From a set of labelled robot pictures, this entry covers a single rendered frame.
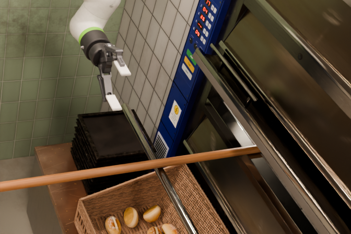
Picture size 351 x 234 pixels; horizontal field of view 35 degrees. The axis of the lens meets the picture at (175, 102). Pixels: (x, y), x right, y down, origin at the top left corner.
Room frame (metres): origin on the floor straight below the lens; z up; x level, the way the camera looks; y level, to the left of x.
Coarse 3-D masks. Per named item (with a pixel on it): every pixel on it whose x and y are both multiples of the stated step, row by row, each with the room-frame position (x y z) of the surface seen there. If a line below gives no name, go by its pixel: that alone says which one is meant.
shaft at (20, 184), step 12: (180, 156) 1.44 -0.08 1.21; (192, 156) 1.46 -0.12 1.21; (204, 156) 1.49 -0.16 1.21; (216, 156) 1.51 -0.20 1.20; (228, 156) 1.54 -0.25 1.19; (96, 168) 1.26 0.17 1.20; (108, 168) 1.28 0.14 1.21; (120, 168) 1.30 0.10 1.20; (132, 168) 1.32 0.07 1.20; (144, 168) 1.34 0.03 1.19; (12, 180) 1.11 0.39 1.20; (24, 180) 1.12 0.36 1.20; (36, 180) 1.14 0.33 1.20; (48, 180) 1.15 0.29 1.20; (60, 180) 1.17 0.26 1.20; (72, 180) 1.20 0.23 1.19
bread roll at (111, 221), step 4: (112, 216) 1.58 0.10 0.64; (108, 220) 1.55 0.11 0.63; (112, 220) 1.55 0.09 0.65; (116, 220) 1.55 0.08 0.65; (108, 224) 1.53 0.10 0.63; (112, 224) 1.53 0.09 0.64; (116, 224) 1.54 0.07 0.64; (120, 224) 1.56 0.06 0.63; (108, 228) 1.52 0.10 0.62; (112, 228) 1.52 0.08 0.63; (116, 228) 1.52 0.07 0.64; (120, 228) 1.54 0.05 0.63; (108, 232) 1.51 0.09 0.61; (112, 232) 1.51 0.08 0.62; (116, 232) 1.51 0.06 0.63; (120, 232) 1.53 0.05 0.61
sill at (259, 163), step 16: (224, 112) 1.81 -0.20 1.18; (224, 128) 1.74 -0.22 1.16; (240, 128) 1.74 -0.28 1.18; (240, 144) 1.65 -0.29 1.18; (256, 160) 1.59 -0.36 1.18; (256, 176) 1.53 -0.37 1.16; (272, 176) 1.53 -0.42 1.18; (272, 192) 1.45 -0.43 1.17; (288, 208) 1.40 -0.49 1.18; (288, 224) 1.35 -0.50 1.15; (304, 224) 1.35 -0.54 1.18
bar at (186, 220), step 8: (128, 112) 1.62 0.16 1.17; (128, 120) 1.59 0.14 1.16; (136, 120) 1.60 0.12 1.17; (136, 128) 1.55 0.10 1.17; (136, 136) 1.53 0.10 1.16; (144, 136) 1.52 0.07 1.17; (144, 144) 1.48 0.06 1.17; (152, 152) 1.45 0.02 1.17; (160, 168) 1.39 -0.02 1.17; (160, 176) 1.36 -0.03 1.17; (168, 184) 1.33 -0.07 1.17; (168, 192) 1.30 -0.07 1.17; (176, 192) 1.31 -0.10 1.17; (176, 200) 1.27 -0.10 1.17; (176, 208) 1.25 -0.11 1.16; (184, 208) 1.25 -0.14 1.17; (184, 216) 1.22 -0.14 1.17; (184, 224) 1.20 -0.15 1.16; (192, 224) 1.19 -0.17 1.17; (192, 232) 1.16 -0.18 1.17
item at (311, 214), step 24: (240, 72) 1.80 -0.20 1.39; (240, 96) 1.61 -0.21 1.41; (240, 120) 1.48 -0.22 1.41; (264, 120) 1.53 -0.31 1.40; (288, 144) 1.45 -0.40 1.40; (312, 168) 1.38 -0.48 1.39; (312, 192) 1.25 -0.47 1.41; (336, 192) 1.31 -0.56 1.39; (312, 216) 1.15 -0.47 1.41; (336, 216) 1.19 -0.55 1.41
